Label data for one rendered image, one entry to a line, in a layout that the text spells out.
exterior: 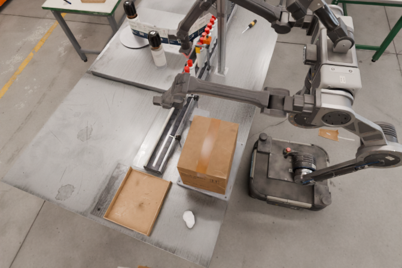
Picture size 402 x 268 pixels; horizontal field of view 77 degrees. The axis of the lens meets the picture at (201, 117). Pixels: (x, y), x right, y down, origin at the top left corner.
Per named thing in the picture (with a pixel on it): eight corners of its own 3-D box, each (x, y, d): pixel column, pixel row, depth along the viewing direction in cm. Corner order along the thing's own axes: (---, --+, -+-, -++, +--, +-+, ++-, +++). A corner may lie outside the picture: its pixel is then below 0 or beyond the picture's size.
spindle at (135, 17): (136, 29, 208) (125, -3, 184) (145, 32, 206) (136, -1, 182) (131, 36, 204) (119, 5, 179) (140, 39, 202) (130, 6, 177)
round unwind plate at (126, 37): (131, 20, 217) (130, 19, 216) (163, 27, 210) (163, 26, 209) (113, 44, 202) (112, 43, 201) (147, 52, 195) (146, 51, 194)
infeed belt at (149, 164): (227, 3, 228) (227, -1, 224) (236, 5, 226) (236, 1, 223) (146, 168, 148) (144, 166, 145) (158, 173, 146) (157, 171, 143)
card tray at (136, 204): (131, 168, 150) (130, 166, 147) (171, 182, 144) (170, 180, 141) (105, 218, 136) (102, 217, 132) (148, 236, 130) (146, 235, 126)
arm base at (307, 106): (310, 125, 96) (320, 107, 85) (288, 121, 97) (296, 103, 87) (310, 106, 100) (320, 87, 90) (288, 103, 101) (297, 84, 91)
